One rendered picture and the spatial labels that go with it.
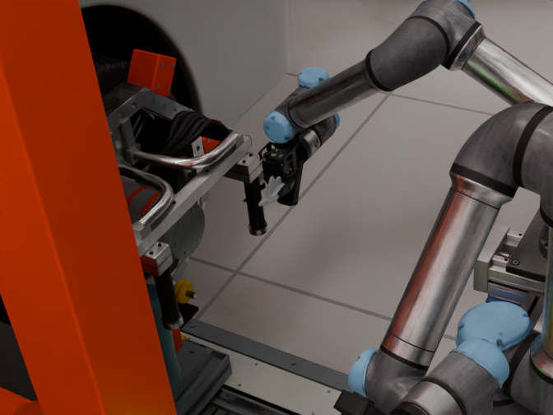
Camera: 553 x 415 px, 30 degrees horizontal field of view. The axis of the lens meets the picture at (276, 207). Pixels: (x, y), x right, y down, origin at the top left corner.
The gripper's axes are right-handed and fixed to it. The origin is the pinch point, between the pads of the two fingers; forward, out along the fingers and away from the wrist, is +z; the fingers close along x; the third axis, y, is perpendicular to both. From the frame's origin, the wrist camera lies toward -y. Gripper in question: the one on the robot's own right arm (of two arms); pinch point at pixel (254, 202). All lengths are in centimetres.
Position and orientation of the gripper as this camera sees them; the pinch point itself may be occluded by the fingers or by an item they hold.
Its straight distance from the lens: 234.0
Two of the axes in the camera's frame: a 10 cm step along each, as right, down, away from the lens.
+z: -5.1, 5.6, -6.5
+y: -1.0, -7.9, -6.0
